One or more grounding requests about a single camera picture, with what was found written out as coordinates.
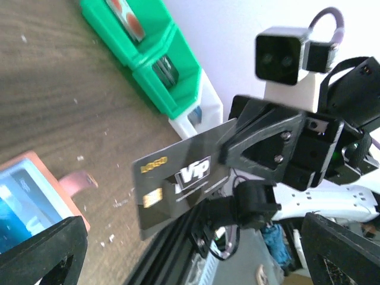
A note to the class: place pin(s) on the red white card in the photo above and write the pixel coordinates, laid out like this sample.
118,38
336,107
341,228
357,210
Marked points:
128,19

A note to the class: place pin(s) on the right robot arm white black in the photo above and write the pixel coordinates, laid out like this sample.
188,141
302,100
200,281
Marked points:
353,98

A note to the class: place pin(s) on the blue card in bin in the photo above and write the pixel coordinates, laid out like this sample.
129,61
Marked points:
195,117

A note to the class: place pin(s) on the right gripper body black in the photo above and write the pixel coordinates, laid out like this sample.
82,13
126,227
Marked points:
329,148

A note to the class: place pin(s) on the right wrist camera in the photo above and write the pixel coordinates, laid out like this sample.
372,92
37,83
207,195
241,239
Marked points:
291,64

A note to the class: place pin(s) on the grey plastic bin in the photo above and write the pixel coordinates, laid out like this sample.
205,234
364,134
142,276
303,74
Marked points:
212,111

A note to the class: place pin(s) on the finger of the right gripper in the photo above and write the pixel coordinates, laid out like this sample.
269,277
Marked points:
251,205
264,141

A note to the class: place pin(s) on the black card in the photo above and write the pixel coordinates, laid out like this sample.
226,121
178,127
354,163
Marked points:
166,71
170,182

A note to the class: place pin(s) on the blue card in holder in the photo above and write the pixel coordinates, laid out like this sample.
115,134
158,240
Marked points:
25,209

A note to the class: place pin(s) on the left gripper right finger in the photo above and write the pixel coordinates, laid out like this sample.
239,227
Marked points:
335,255

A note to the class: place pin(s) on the green plastic organizer tray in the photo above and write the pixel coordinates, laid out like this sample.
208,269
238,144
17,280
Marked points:
162,38

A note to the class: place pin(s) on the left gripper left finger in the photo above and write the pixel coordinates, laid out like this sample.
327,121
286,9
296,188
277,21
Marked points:
54,256

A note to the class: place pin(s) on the black card in tray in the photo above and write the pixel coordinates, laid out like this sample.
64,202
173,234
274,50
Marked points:
166,71

